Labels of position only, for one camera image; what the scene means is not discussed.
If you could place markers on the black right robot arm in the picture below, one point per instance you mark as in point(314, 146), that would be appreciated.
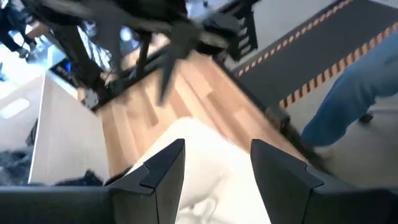
point(102, 14)

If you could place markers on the white garment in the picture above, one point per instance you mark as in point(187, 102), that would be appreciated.
point(208, 168)

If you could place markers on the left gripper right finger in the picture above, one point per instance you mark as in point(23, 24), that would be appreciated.
point(298, 193)

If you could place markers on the white plastic basket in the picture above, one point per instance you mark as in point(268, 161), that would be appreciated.
point(65, 133)

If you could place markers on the dark floor mat striped edge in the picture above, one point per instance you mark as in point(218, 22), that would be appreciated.
point(311, 46)

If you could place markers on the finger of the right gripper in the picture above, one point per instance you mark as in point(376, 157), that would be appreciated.
point(168, 74)

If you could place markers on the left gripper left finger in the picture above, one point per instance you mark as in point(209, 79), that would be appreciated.
point(146, 193)

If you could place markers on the person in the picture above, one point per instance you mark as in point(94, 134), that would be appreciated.
point(9, 28)

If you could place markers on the person's leg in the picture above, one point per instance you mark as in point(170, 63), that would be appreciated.
point(351, 93)

